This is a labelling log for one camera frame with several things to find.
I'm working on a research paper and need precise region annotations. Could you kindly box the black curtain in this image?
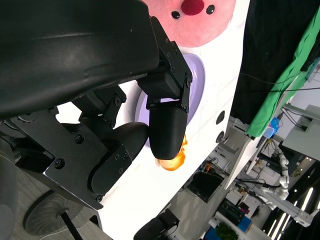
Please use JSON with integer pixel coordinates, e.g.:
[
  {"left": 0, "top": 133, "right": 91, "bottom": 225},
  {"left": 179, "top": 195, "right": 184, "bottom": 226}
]
[{"left": 229, "top": 0, "right": 320, "bottom": 126}]

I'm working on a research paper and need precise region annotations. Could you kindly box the green cloth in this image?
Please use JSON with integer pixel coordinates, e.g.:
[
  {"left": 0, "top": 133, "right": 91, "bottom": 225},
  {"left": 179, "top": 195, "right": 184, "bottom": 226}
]
[{"left": 246, "top": 7, "right": 320, "bottom": 138}]

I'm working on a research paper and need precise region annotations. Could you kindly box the blue plastic box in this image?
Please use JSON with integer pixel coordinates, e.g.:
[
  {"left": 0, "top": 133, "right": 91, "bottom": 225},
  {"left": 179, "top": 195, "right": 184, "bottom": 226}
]
[{"left": 262, "top": 116, "right": 280, "bottom": 139}]

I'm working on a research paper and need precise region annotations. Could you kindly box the pink plush doll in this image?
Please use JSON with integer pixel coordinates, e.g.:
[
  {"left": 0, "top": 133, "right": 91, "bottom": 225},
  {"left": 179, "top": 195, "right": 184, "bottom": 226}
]
[{"left": 142, "top": 0, "right": 237, "bottom": 48}]

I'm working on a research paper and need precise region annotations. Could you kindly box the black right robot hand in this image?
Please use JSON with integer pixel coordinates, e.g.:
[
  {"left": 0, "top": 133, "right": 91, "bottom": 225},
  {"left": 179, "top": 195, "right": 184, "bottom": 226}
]
[{"left": 133, "top": 208, "right": 181, "bottom": 240}]

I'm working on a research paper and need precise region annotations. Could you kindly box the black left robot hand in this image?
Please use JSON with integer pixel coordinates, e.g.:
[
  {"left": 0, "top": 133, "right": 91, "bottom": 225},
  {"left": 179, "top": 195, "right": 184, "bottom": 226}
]
[{"left": 0, "top": 0, "right": 193, "bottom": 211}]

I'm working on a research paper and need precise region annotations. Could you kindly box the purple plate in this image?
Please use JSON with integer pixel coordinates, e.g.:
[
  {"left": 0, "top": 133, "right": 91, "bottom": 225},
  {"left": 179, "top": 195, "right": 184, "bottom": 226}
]
[{"left": 134, "top": 53, "right": 206, "bottom": 149}]

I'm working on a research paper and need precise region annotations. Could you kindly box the orange white bread toy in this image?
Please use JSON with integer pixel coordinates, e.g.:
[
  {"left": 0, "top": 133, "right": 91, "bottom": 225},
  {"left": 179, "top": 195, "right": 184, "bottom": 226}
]
[{"left": 155, "top": 133, "right": 189, "bottom": 172}]

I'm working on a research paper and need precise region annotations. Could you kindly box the grey round base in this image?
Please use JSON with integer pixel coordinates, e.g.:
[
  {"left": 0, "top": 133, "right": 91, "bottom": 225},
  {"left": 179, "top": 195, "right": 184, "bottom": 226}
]
[{"left": 22, "top": 191, "right": 97, "bottom": 237}]

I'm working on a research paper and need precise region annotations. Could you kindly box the black open box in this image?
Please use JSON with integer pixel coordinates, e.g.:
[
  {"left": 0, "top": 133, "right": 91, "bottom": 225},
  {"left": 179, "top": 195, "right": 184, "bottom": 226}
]
[{"left": 186, "top": 171, "right": 225, "bottom": 204}]

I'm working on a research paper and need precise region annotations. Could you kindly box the green plant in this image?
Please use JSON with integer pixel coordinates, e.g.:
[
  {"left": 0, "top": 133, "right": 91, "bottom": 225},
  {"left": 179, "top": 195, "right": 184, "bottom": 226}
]
[{"left": 215, "top": 222, "right": 240, "bottom": 240}]

